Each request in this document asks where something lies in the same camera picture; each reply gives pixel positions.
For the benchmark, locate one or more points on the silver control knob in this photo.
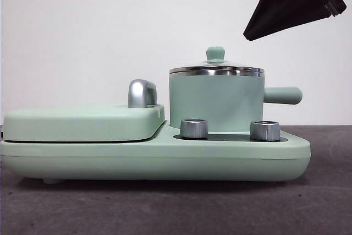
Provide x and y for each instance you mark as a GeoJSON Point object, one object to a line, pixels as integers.
{"type": "Point", "coordinates": [264, 131]}
{"type": "Point", "coordinates": [193, 130]}

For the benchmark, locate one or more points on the mint green hinged griddle cover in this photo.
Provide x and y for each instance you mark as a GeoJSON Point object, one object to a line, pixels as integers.
{"type": "Point", "coordinates": [77, 125]}

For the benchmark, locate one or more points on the mint green breakfast machine base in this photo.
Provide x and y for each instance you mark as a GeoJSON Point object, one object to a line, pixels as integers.
{"type": "Point", "coordinates": [165, 160]}

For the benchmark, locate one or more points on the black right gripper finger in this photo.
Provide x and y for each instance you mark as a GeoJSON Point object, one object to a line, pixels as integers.
{"type": "Point", "coordinates": [291, 1]}
{"type": "Point", "coordinates": [336, 5]}

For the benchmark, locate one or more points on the glass pot lid green knob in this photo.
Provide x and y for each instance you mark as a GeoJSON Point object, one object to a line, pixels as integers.
{"type": "Point", "coordinates": [215, 53]}

